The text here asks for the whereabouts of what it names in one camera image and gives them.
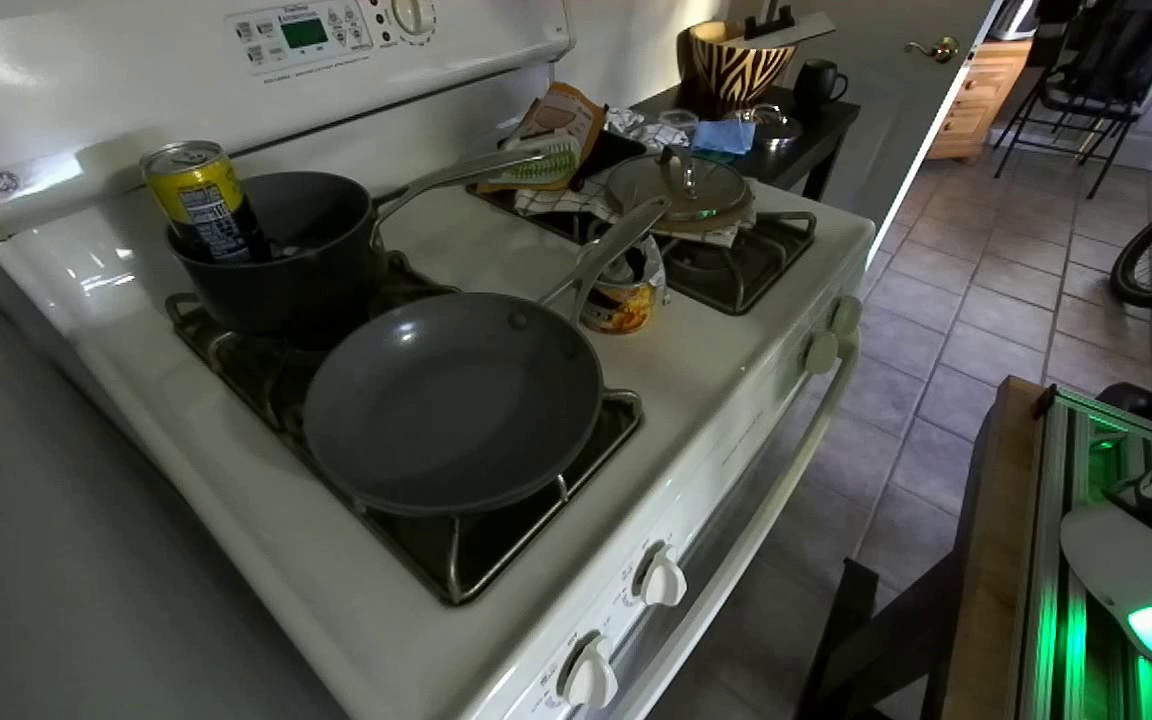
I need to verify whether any white stove knob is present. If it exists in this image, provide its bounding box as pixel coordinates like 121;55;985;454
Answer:
553;626;624;716
823;288;868;341
630;534;693;612
796;322;849;380

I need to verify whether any black side table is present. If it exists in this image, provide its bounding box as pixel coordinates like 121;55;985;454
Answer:
630;78;865;205

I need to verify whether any tin with orange label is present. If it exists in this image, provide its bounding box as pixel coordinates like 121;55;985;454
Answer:
575;235;672;341

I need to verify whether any small glass jar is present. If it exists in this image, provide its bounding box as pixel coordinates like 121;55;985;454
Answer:
750;101;804;158

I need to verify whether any brass door knob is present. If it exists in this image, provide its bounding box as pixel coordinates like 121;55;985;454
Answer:
903;31;962;67

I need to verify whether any white gas stove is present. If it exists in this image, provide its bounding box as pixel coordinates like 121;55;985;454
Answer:
0;0;879;720

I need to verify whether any yellow drink can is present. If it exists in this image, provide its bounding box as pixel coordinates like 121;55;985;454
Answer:
138;134;276;268

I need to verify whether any green lit aluminium frame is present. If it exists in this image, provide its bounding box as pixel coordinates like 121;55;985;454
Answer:
1018;382;1152;720

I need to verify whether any zebra pattern bowl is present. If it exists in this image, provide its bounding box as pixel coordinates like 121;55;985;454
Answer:
676;17;804;113

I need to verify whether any grey refrigerator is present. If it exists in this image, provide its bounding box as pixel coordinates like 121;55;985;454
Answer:
0;212;350;720

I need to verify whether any blue sponge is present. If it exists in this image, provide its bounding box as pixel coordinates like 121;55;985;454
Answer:
688;114;762;163

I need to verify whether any black mug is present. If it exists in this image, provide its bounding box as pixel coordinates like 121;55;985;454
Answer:
790;55;855;119

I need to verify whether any black chair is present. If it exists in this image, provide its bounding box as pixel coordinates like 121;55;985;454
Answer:
988;0;1152;205

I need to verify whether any white oven dial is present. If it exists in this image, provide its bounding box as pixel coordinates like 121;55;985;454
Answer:
388;0;446;41

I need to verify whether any black burner grate under lid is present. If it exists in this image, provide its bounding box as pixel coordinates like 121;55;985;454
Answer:
468;177;823;318

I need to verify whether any grey frying pan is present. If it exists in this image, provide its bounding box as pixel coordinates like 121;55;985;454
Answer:
299;197;672;519

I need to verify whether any crumpled aluminium foil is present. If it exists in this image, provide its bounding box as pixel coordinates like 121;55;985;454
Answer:
605;104;705;156

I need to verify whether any wooden cabinet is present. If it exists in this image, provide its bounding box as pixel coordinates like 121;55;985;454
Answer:
930;34;1058;168

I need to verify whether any dark saucepan with long handle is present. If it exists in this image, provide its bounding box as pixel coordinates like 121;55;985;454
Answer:
165;134;586;341

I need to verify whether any black burner grate under pans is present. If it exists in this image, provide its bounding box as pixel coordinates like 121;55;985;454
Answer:
165;257;648;612

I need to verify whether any white door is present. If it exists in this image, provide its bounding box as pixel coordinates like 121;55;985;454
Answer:
799;0;1014;262

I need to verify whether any black floor stand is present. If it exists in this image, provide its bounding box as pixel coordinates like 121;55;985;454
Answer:
792;557;968;720

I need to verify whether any wooden cart board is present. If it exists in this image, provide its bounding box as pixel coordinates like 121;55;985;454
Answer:
940;376;1058;720

